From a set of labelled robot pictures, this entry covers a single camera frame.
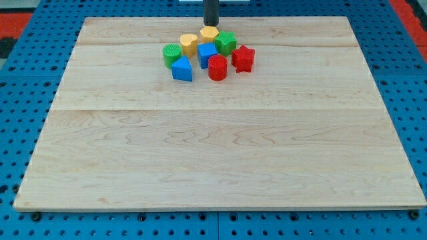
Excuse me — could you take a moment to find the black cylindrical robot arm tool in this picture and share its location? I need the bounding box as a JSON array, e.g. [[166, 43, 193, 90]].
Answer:
[[202, 0, 220, 27]]

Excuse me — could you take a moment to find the red star block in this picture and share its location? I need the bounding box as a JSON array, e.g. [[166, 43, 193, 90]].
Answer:
[[232, 45, 256, 73]]

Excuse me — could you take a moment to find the green star block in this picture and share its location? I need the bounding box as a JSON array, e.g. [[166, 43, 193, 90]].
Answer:
[[213, 31, 237, 57]]

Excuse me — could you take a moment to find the red cylinder block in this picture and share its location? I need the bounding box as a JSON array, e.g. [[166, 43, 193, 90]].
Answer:
[[208, 54, 228, 81]]

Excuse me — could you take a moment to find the blue triangle block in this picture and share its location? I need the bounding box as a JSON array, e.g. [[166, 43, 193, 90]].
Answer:
[[171, 55, 193, 82]]

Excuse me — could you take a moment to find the blue cube block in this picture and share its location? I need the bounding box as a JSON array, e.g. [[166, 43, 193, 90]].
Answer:
[[197, 42, 218, 69]]

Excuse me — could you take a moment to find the green cylinder block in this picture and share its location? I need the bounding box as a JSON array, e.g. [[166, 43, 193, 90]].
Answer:
[[162, 43, 182, 69]]

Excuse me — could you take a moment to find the yellow heart block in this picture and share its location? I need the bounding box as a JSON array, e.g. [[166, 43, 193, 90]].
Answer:
[[179, 34, 198, 58]]

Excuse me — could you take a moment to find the yellow hexagon block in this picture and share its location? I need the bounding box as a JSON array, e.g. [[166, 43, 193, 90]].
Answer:
[[199, 26, 220, 43]]

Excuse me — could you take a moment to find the light wooden board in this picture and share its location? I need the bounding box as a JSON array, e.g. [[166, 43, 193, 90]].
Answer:
[[13, 17, 426, 212]]

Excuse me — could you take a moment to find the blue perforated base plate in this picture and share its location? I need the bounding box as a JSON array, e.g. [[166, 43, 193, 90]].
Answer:
[[1, 1, 426, 239]]

